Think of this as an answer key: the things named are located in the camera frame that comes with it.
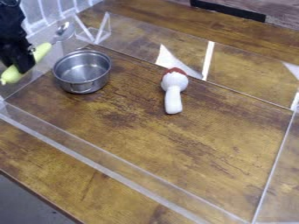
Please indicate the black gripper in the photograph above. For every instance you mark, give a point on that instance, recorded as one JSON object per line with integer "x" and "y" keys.
{"x": 13, "y": 35}

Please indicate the small steel pot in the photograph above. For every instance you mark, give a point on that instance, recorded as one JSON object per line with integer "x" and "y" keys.
{"x": 81, "y": 71}

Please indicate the white red plush mushroom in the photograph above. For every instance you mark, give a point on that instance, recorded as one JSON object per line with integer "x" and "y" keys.
{"x": 174, "y": 83}

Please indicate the green handled metal spoon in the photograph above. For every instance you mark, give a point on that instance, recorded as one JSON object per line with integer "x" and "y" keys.
{"x": 11, "y": 75}

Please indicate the black bar on table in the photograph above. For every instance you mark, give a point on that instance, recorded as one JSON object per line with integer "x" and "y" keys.
{"x": 228, "y": 10}

